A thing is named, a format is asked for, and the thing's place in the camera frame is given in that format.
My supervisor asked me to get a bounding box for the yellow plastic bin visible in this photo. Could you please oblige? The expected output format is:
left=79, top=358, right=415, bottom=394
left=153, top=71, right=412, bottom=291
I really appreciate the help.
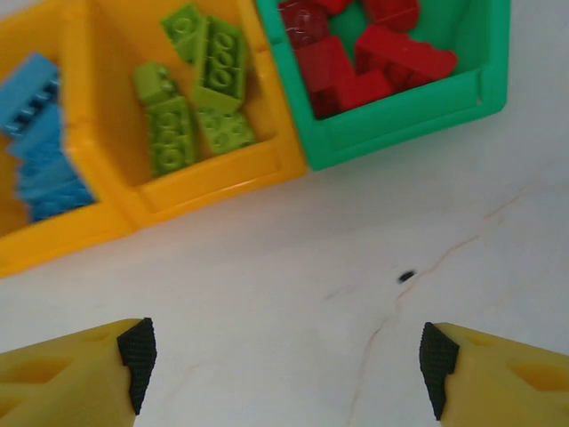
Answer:
left=0, top=0, right=140, bottom=279
left=64, top=0, right=309, bottom=235

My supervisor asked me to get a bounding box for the green plastic bin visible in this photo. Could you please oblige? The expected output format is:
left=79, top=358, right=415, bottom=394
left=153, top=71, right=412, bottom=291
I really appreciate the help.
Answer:
left=255, top=0, right=512, bottom=173

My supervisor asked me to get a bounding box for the small red lego brick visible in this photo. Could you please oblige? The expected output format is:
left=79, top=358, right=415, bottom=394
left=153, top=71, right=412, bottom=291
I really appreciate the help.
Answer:
left=278, top=0, right=331, bottom=49
left=360, top=0, right=421, bottom=33

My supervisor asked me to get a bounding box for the long lime lego brick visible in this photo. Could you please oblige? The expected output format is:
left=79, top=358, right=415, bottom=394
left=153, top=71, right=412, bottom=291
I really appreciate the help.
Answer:
left=145, top=95, right=200, bottom=179
left=192, top=15, right=249, bottom=113

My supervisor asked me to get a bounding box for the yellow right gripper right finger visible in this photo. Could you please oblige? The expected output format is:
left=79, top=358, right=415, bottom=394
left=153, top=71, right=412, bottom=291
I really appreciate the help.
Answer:
left=420, top=321, right=569, bottom=427

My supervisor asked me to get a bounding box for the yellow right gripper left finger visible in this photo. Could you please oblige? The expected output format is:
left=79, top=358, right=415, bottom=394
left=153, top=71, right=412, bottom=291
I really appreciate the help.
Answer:
left=0, top=317, right=158, bottom=427

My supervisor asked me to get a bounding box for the long red lego brick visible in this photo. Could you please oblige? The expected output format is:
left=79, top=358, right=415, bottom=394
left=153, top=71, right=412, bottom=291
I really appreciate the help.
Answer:
left=354, top=24, right=459, bottom=93

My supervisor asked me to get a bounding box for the red L-shaped lego brick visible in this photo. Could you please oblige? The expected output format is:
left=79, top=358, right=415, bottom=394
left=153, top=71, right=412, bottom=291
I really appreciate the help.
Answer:
left=293, top=35, right=396, bottom=120

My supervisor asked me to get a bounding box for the small lime lego brick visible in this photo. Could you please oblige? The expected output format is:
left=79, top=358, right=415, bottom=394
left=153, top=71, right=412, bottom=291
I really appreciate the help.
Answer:
left=133, top=61, right=180, bottom=107
left=159, top=2, right=209, bottom=64

